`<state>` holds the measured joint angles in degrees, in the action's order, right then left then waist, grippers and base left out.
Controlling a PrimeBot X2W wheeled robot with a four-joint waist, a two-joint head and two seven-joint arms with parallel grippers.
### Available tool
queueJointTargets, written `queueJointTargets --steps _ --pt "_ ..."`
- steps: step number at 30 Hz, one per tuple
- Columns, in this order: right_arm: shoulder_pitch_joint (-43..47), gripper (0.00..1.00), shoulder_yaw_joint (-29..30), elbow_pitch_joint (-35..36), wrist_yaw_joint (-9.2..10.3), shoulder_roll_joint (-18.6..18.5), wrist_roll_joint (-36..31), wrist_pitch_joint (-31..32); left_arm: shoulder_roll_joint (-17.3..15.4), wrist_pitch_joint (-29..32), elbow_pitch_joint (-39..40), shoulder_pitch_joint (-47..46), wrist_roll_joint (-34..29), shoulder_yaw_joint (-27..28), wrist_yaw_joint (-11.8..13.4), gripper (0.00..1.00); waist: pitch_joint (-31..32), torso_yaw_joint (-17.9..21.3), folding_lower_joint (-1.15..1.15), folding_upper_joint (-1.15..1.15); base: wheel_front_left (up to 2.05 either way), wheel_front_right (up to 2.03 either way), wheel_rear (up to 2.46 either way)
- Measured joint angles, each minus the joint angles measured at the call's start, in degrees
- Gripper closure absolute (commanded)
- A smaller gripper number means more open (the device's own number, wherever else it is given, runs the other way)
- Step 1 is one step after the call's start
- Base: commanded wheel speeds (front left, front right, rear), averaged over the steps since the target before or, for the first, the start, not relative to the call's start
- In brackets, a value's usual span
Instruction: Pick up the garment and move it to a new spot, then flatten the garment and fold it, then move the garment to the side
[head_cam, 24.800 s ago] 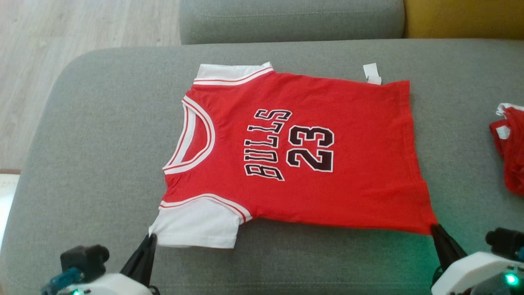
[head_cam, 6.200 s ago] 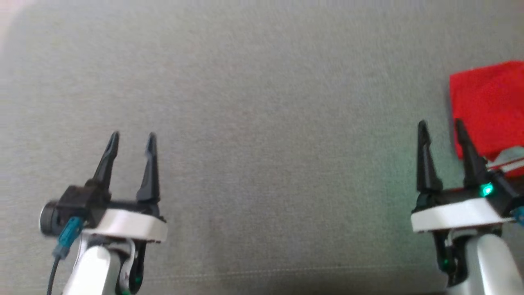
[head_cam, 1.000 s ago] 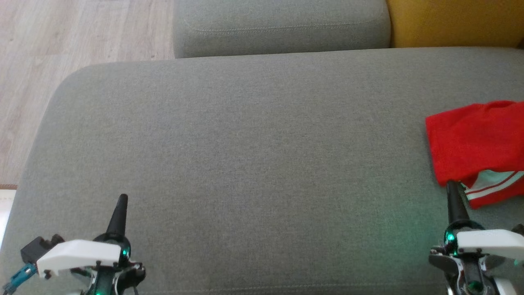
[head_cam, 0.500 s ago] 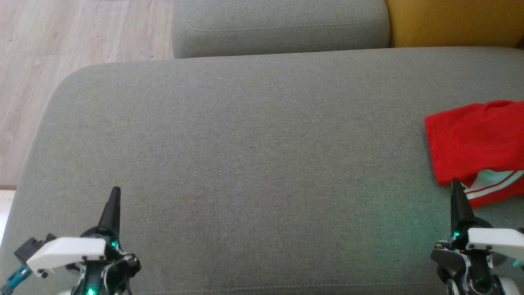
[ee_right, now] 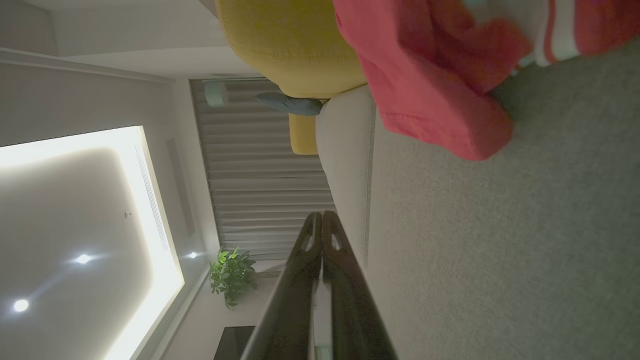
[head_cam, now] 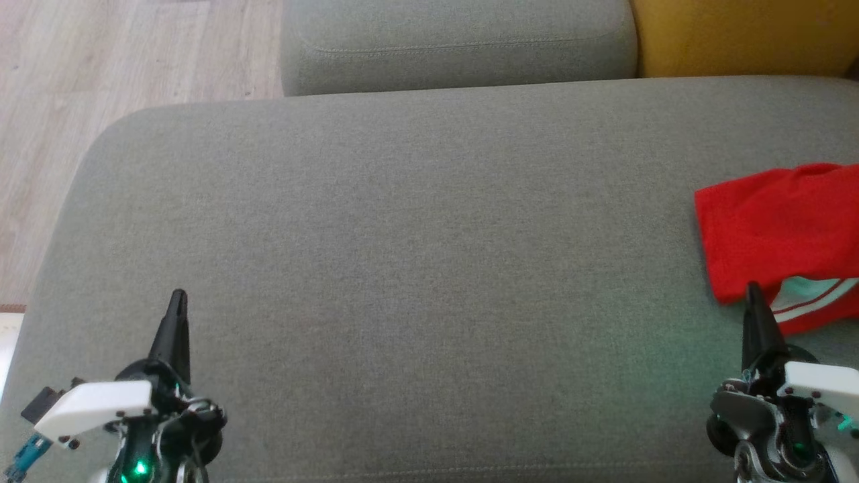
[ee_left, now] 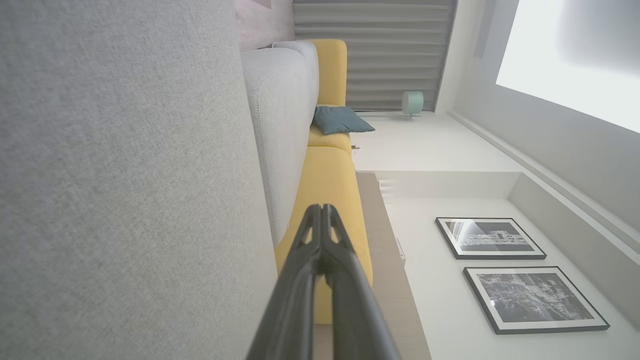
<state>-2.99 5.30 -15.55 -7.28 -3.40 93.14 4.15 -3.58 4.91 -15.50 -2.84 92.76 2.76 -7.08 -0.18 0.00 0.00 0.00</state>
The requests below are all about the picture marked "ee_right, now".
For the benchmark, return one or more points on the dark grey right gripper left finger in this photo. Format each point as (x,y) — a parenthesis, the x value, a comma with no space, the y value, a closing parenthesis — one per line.
(290,320)

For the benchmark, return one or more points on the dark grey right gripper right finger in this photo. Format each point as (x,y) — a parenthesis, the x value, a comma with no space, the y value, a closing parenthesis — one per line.
(355,325)

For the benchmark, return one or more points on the red garment with white stripes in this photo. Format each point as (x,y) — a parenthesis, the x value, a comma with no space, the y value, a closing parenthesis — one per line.
(425,75)

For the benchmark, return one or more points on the green indoor tree plant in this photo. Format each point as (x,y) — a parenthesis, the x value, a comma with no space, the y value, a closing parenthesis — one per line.
(232,277)

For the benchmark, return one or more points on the grey pleated curtain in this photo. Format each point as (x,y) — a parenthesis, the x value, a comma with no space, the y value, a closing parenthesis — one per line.
(260,185)

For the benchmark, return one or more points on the white linear ceiling air vent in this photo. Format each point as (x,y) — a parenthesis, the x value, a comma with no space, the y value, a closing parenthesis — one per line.
(151,200)

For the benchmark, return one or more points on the teal throw pillow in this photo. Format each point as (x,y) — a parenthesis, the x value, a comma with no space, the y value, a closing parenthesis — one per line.
(292,104)

